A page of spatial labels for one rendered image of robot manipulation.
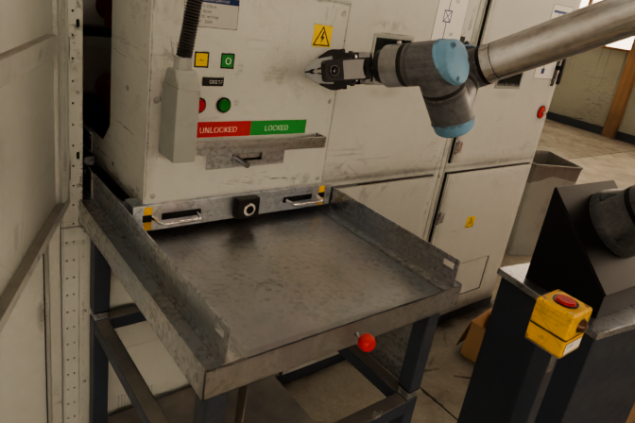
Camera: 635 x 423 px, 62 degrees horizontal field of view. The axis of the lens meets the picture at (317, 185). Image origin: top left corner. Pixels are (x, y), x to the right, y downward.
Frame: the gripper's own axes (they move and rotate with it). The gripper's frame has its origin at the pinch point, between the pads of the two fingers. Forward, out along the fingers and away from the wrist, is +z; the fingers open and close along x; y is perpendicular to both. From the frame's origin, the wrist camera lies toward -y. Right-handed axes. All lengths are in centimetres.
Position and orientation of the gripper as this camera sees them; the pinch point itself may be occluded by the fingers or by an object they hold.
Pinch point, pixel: (307, 72)
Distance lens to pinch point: 127.6
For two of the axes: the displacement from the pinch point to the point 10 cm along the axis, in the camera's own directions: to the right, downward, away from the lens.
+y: 6.0, -1.9, 7.8
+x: -0.6, -9.8, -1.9
